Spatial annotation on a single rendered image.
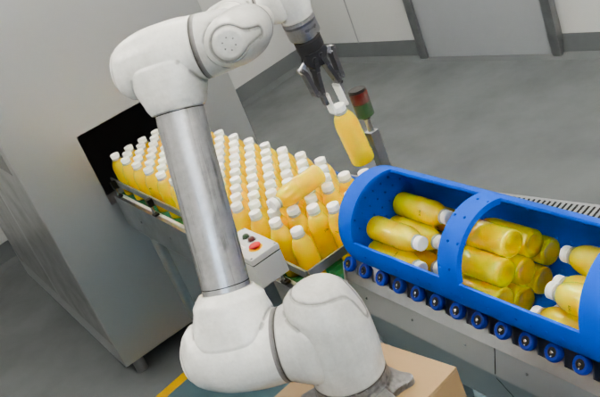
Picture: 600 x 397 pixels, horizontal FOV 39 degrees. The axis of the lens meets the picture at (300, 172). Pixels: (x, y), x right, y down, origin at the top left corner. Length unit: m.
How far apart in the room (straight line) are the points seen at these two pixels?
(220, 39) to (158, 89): 0.17
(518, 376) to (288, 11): 1.05
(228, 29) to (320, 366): 0.66
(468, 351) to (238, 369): 0.70
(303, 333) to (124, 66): 0.62
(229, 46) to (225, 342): 0.57
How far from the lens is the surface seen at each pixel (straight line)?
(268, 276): 2.44
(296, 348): 1.64
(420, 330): 2.29
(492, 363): 2.11
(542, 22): 5.97
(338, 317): 1.61
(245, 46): 1.60
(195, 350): 1.72
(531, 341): 1.98
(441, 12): 6.41
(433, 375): 1.77
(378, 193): 2.36
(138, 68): 1.68
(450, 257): 1.97
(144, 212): 3.59
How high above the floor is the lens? 2.22
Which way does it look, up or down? 24 degrees down
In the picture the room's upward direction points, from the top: 22 degrees counter-clockwise
